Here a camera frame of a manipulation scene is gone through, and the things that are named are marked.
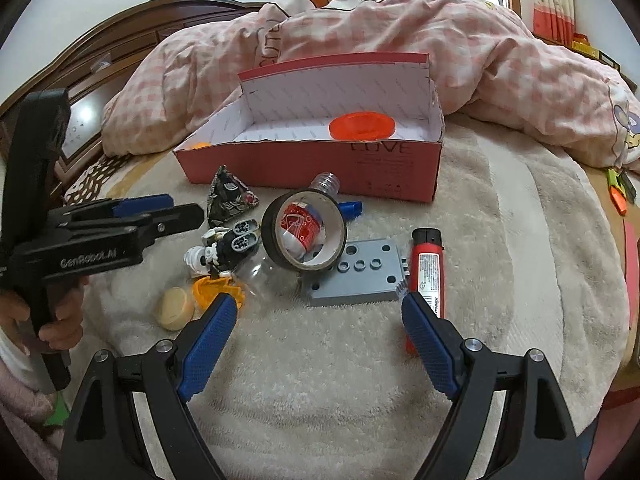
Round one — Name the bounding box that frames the pink checked quilt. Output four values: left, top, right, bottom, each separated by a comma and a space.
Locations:
102, 0, 640, 171

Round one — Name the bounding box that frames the grey building block plate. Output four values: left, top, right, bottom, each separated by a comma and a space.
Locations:
298, 237, 412, 308

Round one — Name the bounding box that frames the cream curtain red hem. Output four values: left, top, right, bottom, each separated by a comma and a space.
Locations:
530, 0, 576, 43

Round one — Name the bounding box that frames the dark wooden headboard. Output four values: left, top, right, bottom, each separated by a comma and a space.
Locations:
0, 0, 281, 196

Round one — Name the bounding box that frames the clear plastic bottle red label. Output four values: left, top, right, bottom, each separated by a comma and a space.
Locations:
235, 171, 343, 297

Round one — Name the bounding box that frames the orange-red round lid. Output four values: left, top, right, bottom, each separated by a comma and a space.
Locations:
328, 112, 397, 142

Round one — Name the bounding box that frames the dark tape roll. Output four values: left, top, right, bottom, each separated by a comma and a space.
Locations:
261, 190, 347, 273

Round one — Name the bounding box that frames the black white toy robot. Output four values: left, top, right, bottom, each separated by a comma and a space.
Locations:
185, 219, 261, 281

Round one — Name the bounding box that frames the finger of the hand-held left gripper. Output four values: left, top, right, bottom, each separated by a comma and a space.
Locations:
47, 194, 176, 224
65, 203, 206, 249

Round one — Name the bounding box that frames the fluffy cream blanket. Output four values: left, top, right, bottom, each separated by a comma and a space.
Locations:
65, 120, 631, 480

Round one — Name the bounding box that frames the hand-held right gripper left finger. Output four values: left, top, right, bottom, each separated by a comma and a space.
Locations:
57, 292, 240, 480

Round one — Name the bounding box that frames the patterned triangular pouch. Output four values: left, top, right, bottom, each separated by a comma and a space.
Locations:
206, 164, 261, 226

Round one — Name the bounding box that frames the red lighter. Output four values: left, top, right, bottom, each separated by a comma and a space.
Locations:
404, 227, 446, 356

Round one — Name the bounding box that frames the person's left forearm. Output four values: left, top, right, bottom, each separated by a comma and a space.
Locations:
0, 332, 66, 466

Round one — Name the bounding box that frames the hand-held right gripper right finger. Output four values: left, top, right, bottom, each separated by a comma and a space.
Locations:
401, 291, 587, 480

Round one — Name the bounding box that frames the orange plastic toy piece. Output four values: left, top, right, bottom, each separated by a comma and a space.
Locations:
192, 276, 246, 311

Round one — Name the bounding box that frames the person's left hand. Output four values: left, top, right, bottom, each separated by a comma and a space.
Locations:
0, 275, 85, 353

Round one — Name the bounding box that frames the brown spotted cloth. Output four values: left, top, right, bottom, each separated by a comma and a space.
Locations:
64, 154, 132, 207

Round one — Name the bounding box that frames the wooden side cabinet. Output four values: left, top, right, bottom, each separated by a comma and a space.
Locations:
530, 30, 623, 73

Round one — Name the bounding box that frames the cream round soap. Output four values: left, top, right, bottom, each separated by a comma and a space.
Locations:
159, 286, 195, 331

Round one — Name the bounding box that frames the red cardboard box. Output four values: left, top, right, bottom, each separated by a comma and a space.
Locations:
172, 51, 446, 204

